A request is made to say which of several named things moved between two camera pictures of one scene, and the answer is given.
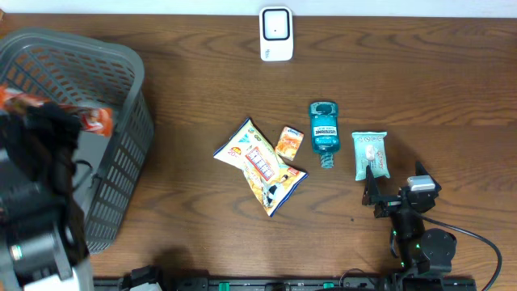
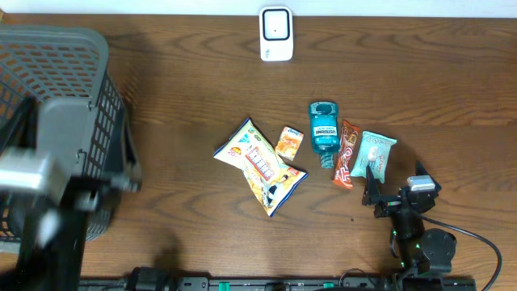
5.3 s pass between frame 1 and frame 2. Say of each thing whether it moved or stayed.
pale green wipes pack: moved
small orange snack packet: stayed
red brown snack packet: moved
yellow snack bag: stayed
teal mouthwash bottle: stayed
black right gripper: stayed
